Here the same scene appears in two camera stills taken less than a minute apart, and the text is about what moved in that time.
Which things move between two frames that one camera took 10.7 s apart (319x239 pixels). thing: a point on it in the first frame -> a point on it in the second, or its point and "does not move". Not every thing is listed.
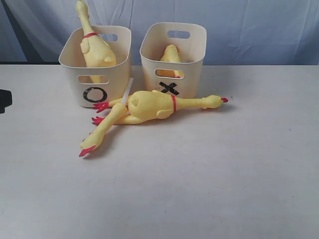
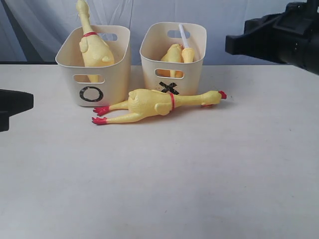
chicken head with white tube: x=89 y=145 -> x=188 y=52
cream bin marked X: x=181 y=79 does not move
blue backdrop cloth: x=239 y=32 does not move
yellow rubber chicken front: x=96 y=52 does not move
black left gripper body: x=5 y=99 -> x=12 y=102
